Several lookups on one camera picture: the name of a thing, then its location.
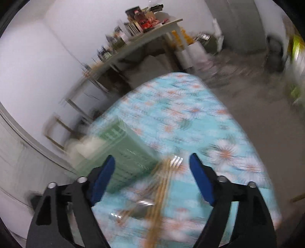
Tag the metal spoon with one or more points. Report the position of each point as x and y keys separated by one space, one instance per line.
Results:
x=140 y=211

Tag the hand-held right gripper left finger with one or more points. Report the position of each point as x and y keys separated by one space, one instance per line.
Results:
x=104 y=181

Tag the black rice cooker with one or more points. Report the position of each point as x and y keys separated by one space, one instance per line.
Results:
x=276 y=45

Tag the metal fork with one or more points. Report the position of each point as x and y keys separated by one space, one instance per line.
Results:
x=175 y=161

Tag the dark green bag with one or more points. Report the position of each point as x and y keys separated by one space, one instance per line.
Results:
x=209 y=41

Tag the grey refrigerator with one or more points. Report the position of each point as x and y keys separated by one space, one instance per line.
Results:
x=238 y=23

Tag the red label soda bottle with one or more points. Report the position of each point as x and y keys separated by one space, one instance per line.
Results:
x=146 y=23

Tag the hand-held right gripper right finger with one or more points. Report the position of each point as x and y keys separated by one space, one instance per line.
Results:
x=202 y=182

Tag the white board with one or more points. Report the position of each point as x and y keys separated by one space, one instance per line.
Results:
x=219 y=31

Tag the wooden chair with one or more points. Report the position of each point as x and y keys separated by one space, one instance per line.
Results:
x=57 y=124

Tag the yellow-green bag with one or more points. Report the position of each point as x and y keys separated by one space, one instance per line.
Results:
x=297 y=47

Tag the white sack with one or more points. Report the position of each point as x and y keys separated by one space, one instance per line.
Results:
x=147 y=69

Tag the white foam box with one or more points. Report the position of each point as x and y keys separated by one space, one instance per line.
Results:
x=190 y=54

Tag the yellow plastic bag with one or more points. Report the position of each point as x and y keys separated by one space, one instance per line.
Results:
x=182 y=37

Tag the glass jar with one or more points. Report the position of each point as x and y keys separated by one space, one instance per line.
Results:
x=118 y=40

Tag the green star-cutout utensil caddy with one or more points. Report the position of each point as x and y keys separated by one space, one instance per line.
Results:
x=133 y=155

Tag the blue floral tablecloth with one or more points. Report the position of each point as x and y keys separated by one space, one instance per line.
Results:
x=190 y=119

